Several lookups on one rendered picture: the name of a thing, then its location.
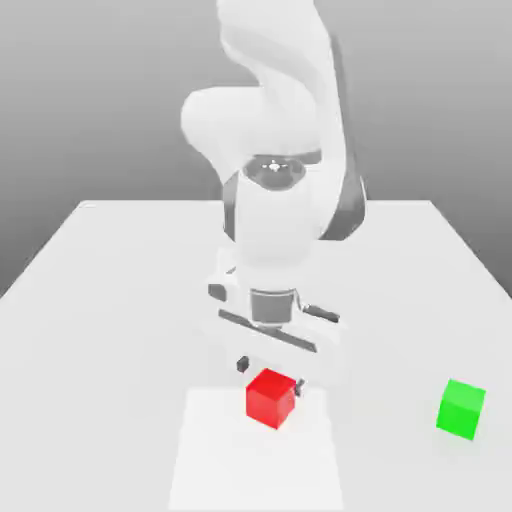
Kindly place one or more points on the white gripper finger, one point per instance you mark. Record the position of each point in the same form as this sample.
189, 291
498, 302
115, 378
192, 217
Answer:
300, 387
242, 364

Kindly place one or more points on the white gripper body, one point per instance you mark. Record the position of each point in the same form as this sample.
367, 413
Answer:
280, 348

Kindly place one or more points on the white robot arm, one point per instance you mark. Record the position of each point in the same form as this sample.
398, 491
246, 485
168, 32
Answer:
276, 224

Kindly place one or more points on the small red cube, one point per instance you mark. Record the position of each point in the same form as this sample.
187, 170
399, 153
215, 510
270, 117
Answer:
270, 400

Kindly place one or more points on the small green cube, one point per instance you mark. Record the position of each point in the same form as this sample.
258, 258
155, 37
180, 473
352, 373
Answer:
460, 410

